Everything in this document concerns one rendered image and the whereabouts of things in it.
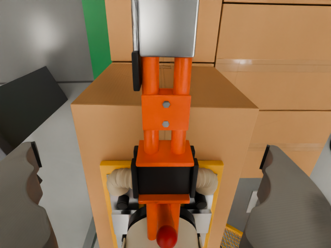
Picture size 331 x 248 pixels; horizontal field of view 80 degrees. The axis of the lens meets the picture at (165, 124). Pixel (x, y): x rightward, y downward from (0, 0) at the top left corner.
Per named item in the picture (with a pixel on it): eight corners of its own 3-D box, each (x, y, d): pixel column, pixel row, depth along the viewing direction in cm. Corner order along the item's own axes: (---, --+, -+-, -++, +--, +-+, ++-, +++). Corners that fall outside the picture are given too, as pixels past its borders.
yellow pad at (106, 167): (147, 244, 63) (146, 261, 59) (115, 244, 63) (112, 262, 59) (143, 159, 47) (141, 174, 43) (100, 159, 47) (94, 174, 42)
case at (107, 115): (196, 180, 106) (215, 262, 71) (121, 180, 104) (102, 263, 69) (214, 66, 78) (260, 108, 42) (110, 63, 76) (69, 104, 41)
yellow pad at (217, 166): (206, 243, 64) (209, 260, 60) (175, 243, 64) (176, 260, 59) (222, 159, 48) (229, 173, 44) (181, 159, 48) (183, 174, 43)
